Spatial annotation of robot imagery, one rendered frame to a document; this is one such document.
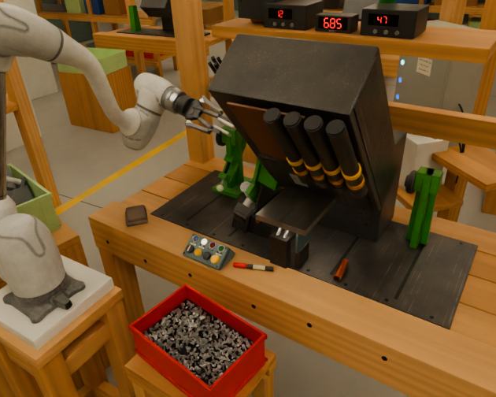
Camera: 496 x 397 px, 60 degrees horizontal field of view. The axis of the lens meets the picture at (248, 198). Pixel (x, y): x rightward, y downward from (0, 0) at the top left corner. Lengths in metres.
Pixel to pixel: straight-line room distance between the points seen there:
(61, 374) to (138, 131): 0.84
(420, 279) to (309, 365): 1.01
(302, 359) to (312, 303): 1.04
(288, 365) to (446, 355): 1.17
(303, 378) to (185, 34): 1.64
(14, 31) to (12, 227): 0.51
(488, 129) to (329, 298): 0.75
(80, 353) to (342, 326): 0.80
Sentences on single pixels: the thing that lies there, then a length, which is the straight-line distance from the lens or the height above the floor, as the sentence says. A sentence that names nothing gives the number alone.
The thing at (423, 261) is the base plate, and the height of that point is 0.90.
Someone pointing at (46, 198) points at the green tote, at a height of 0.95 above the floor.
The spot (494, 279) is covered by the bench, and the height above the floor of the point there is 0.88.
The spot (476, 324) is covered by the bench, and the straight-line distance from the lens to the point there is 1.38.
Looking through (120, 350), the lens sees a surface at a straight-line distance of 1.63.
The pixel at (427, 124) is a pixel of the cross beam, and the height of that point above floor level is 1.23.
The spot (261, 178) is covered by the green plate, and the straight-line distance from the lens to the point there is 1.42.
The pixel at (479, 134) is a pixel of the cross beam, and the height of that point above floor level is 1.23.
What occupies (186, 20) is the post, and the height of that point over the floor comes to 1.52.
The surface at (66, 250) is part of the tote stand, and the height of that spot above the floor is 0.75.
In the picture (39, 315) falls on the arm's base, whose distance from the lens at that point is 1.42.
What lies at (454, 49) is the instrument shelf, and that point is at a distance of 1.33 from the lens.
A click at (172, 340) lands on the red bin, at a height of 0.87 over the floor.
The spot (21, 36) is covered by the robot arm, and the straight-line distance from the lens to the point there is 1.31.
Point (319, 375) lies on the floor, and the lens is 2.26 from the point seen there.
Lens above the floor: 1.81
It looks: 31 degrees down
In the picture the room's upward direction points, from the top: 3 degrees counter-clockwise
